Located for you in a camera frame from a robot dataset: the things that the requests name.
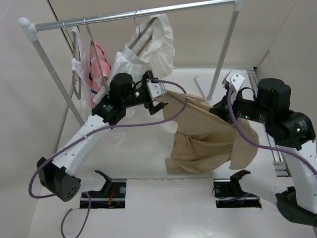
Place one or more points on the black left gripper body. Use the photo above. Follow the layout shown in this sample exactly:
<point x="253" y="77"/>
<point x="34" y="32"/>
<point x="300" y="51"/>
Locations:
<point x="139" y="96"/>

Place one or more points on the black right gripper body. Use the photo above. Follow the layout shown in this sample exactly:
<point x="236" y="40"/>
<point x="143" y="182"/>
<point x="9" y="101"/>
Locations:
<point x="246" y="109"/>

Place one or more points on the beige t shirt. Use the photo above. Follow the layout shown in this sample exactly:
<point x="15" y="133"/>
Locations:
<point x="203" y="141"/>

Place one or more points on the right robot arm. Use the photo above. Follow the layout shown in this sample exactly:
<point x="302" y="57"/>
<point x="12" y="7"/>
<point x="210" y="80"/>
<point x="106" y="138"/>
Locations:
<point x="294" y="137"/>

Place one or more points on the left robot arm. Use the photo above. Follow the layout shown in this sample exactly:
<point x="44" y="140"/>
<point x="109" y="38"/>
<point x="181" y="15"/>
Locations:
<point x="56" y="174"/>

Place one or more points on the grey hanger with pink garment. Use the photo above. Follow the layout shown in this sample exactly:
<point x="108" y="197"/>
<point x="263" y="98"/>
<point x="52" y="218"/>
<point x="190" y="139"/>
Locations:
<point x="97" y="57"/>

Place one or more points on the white pleated blouse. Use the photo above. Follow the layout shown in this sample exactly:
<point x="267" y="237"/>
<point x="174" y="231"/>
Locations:
<point x="151" y="48"/>

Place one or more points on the pink patterned garment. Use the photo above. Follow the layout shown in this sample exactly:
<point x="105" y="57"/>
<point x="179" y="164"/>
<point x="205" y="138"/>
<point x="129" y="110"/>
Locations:
<point x="99" y="72"/>

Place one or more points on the white tank top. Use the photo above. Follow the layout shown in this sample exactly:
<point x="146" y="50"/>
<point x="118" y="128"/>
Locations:
<point x="83" y="72"/>

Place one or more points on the silver white clothes rack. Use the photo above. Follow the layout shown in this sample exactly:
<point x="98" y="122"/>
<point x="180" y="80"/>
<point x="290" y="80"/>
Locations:
<point x="31" y="30"/>

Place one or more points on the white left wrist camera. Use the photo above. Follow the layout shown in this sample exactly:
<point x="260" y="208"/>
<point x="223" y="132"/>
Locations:
<point x="155" y="89"/>

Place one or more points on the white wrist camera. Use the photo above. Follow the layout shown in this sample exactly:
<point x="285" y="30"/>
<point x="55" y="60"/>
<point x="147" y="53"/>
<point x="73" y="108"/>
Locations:
<point x="233" y="79"/>
<point x="155" y="89"/>

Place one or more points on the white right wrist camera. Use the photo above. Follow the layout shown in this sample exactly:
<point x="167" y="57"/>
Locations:
<point x="233" y="79"/>

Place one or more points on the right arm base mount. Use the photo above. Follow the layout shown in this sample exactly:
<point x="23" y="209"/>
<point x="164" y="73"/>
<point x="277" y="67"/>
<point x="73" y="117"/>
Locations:
<point x="228" y="193"/>

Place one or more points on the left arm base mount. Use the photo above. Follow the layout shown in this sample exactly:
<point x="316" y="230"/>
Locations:
<point x="111" y="195"/>

